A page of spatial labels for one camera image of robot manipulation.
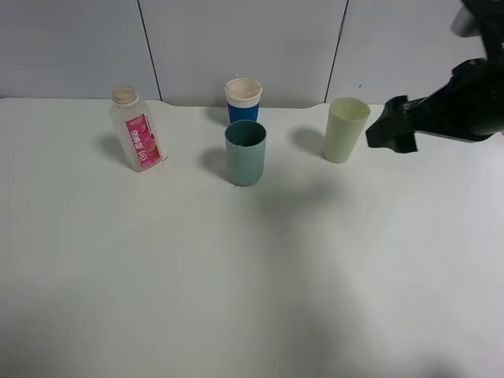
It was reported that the teal plastic cup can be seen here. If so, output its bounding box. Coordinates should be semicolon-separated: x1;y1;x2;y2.
224;120;267;187

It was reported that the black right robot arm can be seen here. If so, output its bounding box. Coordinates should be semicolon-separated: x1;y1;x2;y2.
365;1;503;154

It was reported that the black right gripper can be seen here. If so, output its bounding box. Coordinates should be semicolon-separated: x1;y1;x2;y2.
365;57;503;154

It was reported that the pale yellow-green plastic cup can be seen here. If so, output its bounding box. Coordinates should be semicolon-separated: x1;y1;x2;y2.
323;97;371;164

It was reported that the blue cup with white rim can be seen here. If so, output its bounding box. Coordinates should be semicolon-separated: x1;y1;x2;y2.
224;75;262;124

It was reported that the pink label drink bottle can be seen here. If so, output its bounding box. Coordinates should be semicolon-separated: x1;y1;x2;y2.
110;86;162;172

